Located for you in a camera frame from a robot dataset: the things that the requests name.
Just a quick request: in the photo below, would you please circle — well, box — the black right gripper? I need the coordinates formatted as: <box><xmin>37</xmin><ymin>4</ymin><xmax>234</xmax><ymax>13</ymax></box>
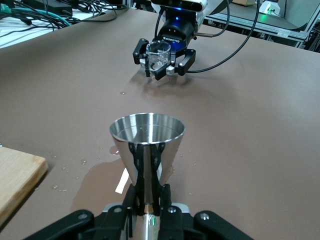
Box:
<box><xmin>132</xmin><ymin>11</ymin><xmax>198</xmax><ymax>81</ymax></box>

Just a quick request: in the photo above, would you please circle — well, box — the wooden cutting board with handle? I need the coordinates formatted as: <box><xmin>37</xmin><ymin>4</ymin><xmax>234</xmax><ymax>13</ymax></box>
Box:
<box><xmin>0</xmin><ymin>146</ymin><xmax>49</xmax><ymax>227</ymax></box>

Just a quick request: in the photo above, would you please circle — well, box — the green cable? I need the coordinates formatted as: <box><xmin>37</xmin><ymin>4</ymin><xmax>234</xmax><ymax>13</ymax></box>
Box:
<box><xmin>32</xmin><ymin>7</ymin><xmax>83</xmax><ymax>26</ymax></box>

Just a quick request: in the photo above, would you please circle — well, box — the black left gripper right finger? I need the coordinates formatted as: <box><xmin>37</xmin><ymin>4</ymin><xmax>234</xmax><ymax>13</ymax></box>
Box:
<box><xmin>158</xmin><ymin>183</ymin><xmax>253</xmax><ymax>240</ymax></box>

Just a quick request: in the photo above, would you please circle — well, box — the brown table cover sheet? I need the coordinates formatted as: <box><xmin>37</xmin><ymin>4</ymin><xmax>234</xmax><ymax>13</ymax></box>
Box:
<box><xmin>0</xmin><ymin>7</ymin><xmax>320</xmax><ymax>240</ymax></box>

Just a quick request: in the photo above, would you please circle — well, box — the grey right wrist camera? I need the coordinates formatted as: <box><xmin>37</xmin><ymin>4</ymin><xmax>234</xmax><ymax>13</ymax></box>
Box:
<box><xmin>150</xmin><ymin>0</ymin><xmax>209</xmax><ymax>13</ymax></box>

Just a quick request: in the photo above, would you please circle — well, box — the steel double jigger cup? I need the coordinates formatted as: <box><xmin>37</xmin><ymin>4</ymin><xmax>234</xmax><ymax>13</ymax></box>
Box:
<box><xmin>109</xmin><ymin>112</ymin><xmax>186</xmax><ymax>240</ymax></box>

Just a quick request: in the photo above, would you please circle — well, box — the aluminium frame table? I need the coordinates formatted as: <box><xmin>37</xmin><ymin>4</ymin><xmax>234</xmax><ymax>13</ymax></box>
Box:
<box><xmin>203</xmin><ymin>8</ymin><xmax>320</xmax><ymax>53</ymax></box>

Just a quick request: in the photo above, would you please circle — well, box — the black power adapter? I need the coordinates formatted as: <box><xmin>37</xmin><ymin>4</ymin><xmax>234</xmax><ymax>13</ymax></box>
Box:
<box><xmin>42</xmin><ymin>0</ymin><xmax>74</xmax><ymax>15</ymax></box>

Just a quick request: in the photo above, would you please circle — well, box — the black right camera cable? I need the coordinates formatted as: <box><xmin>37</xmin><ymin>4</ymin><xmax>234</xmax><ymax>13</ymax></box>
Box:
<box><xmin>154</xmin><ymin>0</ymin><xmax>262</xmax><ymax>74</ymax></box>

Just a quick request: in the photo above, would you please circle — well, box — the clear glass beaker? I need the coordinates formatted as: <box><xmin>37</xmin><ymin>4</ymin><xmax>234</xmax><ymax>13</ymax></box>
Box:
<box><xmin>145</xmin><ymin>41</ymin><xmax>173</xmax><ymax>74</ymax></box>

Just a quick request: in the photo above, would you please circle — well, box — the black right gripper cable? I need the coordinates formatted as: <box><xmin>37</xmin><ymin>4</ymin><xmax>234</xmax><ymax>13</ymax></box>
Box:
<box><xmin>194</xmin><ymin>0</ymin><xmax>232</xmax><ymax>39</ymax></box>

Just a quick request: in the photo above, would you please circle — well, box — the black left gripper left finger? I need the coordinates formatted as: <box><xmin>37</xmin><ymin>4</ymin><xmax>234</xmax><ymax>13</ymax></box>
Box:
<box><xmin>24</xmin><ymin>183</ymin><xmax>140</xmax><ymax>240</ymax></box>

